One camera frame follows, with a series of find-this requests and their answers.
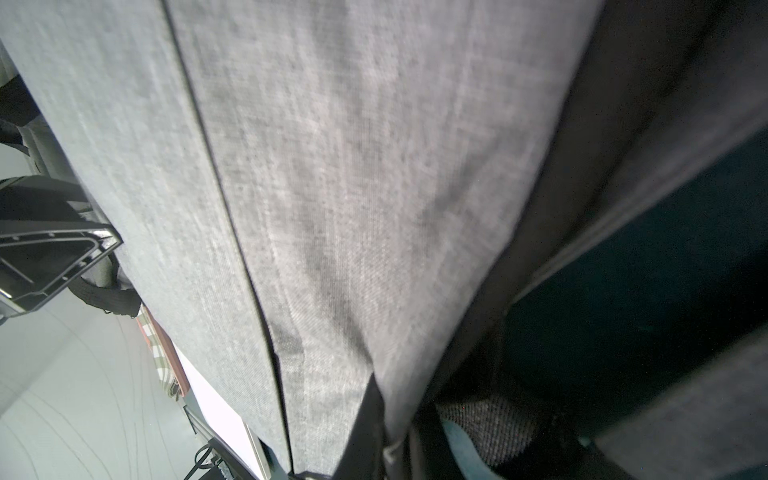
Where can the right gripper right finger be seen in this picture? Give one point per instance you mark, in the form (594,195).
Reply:
(430,454)

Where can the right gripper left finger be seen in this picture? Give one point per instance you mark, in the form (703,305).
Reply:
(363,456)

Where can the silver laptop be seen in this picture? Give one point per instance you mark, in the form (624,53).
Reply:
(221,421)

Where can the grey laptop sleeve front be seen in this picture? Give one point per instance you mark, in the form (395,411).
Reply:
(310,193)

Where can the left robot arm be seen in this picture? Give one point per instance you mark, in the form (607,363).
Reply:
(54,238)

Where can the green checkered cloth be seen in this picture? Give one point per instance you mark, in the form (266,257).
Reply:
(155,341)

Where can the green table mat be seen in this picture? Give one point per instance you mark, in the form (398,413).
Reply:
(644,308)

